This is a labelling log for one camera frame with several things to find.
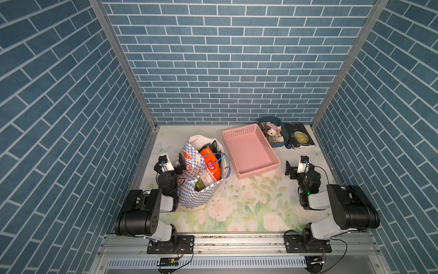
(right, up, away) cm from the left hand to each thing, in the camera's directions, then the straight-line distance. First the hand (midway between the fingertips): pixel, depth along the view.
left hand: (176, 155), depth 86 cm
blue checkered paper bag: (+11, -15, -19) cm, 27 cm away
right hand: (+65, -4, +5) cm, 65 cm away
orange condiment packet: (+20, -7, -11) cm, 23 cm away
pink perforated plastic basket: (+41, 0, +17) cm, 44 cm away
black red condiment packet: (+19, +5, -4) cm, 20 cm away
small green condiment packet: (+14, -12, -11) cm, 21 cm away
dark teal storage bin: (+53, +19, +26) cm, 62 cm away
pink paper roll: (+55, +13, +23) cm, 61 cm away
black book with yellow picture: (+74, +10, +27) cm, 79 cm away
